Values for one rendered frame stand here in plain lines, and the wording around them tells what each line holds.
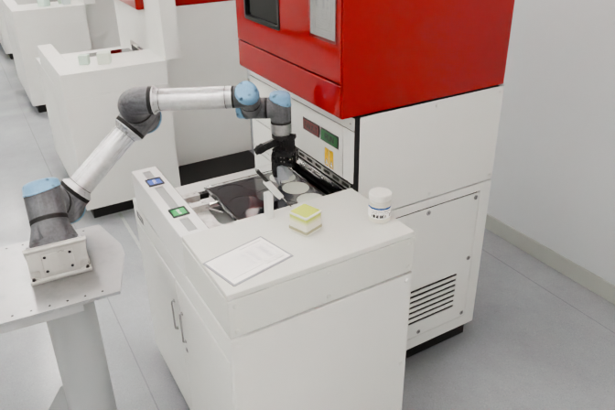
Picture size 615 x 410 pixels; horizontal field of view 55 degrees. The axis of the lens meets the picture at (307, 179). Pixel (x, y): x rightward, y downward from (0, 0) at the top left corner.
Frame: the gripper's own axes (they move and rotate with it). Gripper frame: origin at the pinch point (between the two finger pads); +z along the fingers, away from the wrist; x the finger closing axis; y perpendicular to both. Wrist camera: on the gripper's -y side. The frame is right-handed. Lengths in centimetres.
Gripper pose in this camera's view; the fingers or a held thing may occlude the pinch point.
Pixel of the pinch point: (277, 182)
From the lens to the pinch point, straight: 223.9
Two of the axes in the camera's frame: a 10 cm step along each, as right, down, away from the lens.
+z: 0.1, 9.0, 4.4
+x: 3.2, -4.2, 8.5
